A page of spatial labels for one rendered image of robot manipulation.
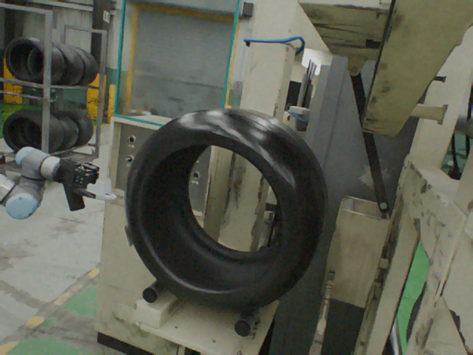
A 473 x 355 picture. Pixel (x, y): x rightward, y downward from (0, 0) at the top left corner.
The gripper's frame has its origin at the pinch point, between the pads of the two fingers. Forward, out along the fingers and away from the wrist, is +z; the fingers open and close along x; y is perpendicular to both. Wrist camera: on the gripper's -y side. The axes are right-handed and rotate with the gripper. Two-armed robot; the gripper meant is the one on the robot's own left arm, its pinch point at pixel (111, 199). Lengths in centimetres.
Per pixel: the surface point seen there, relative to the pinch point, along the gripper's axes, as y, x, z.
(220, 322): -25, 2, 44
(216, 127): 34.0, -11.0, 31.4
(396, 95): 52, -13, 67
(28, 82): -27, 230, -275
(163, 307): -20.7, -8.5, 29.1
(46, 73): -11, 226, -250
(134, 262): -57, 57, -17
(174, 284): -10.2, -11.4, 31.6
